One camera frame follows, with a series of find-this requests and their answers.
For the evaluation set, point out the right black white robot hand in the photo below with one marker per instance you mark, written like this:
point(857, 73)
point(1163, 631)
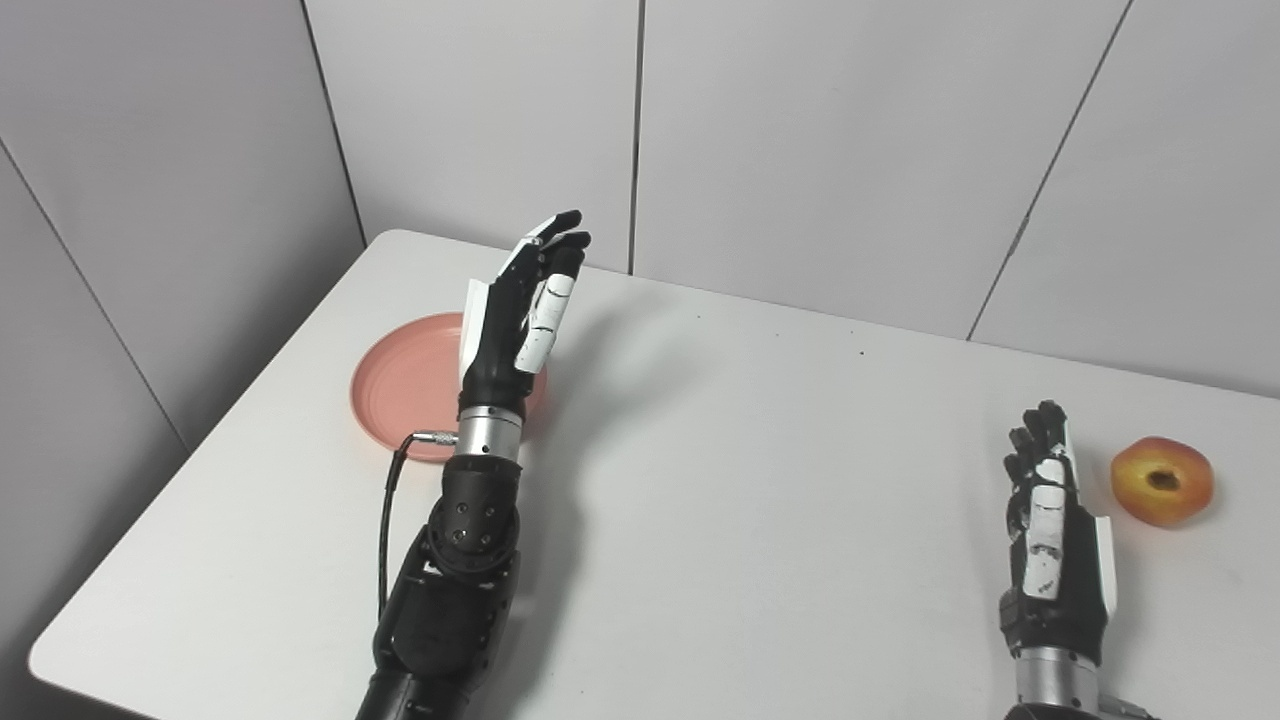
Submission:
point(1075, 590)

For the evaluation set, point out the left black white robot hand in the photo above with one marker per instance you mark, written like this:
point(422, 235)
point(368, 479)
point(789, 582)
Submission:
point(492, 350)

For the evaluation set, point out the pink round plate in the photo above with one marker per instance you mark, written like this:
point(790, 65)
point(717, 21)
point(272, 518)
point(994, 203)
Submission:
point(410, 385)

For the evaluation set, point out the red yellow apple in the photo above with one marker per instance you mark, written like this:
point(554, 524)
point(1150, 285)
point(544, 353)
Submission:
point(1140, 495)

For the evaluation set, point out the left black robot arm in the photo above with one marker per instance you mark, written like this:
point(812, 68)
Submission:
point(450, 600)

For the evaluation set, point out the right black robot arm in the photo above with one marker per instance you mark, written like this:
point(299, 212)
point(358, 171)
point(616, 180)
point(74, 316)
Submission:
point(1050, 685)

